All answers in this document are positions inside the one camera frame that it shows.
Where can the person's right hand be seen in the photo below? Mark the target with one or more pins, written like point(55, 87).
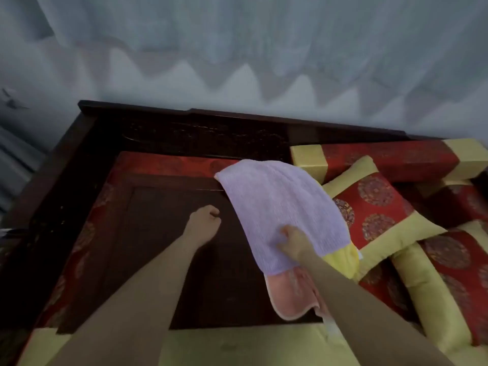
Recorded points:
point(295, 245)

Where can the person's left hand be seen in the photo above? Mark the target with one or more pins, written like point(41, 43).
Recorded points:
point(202, 222)

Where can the salmon towel with white trim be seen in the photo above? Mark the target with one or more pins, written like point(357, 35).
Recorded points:
point(289, 293)

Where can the lavender ribbed towel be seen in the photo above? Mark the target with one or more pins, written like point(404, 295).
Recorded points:
point(274, 202)

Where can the yellow towel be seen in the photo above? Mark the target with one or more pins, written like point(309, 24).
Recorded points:
point(343, 259)

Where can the person's right forearm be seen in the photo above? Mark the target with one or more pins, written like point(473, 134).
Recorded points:
point(362, 320)

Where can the person's left forearm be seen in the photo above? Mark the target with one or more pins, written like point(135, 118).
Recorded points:
point(133, 308)

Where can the dark wooden low table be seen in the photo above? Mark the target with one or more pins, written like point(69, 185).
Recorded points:
point(171, 224)

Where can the red square pillow yellow border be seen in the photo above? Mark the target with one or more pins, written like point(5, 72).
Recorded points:
point(450, 263)
point(377, 209)

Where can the red patterned seat cushion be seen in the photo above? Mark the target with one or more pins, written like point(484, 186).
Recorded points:
point(126, 163)
point(381, 285)

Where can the red bolster with yellow ends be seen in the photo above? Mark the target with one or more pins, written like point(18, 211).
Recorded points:
point(457, 202)
point(381, 156)

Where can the white sheer curtain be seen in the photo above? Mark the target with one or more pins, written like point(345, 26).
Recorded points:
point(244, 34)

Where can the grey drape curtain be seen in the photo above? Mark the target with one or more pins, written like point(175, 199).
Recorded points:
point(15, 167)

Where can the dark carved wooden sofa frame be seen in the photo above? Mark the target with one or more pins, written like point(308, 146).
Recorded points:
point(190, 133)

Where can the wall curtain hook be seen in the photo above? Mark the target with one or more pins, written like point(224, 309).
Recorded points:
point(13, 100)

